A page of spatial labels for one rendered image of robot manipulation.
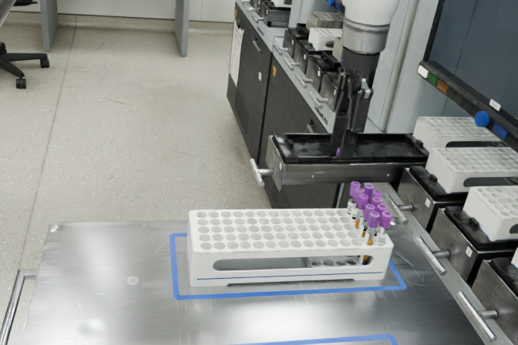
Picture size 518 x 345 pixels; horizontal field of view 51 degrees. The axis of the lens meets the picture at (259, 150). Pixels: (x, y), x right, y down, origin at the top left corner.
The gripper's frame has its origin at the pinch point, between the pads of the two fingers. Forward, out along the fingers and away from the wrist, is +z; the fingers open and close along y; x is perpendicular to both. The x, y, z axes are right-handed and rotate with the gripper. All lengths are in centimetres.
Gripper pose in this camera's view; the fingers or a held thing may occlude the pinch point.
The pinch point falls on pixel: (343, 138)
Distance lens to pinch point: 119.3
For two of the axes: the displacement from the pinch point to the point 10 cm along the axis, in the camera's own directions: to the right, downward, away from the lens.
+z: -1.0, 8.7, 4.7
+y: -2.2, -4.9, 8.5
